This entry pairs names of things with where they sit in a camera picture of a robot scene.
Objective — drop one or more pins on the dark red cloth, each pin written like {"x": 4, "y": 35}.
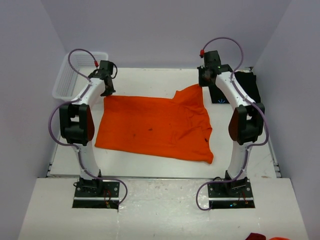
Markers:
{"x": 256, "y": 236}

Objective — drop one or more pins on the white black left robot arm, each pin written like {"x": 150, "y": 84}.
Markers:
{"x": 77, "y": 125}

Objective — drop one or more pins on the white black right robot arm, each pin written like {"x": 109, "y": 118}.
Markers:
{"x": 246, "y": 123}

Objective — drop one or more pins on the orange cloth at edge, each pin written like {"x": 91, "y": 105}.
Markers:
{"x": 279, "y": 238}

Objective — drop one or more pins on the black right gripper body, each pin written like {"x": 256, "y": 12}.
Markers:
{"x": 203, "y": 77}

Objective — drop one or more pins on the folded black t shirt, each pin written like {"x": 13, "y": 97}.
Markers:
{"x": 235, "y": 89}

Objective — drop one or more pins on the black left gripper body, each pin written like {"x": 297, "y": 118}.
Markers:
{"x": 109, "y": 91}

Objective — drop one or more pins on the white plastic mesh basket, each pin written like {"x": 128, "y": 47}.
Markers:
{"x": 69, "y": 84}

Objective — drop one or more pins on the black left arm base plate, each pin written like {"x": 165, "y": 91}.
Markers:
{"x": 96, "y": 195}

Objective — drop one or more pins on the orange t shirt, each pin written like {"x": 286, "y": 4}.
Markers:
{"x": 177, "y": 127}

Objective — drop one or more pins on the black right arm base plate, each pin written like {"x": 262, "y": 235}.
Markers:
{"x": 234, "y": 195}

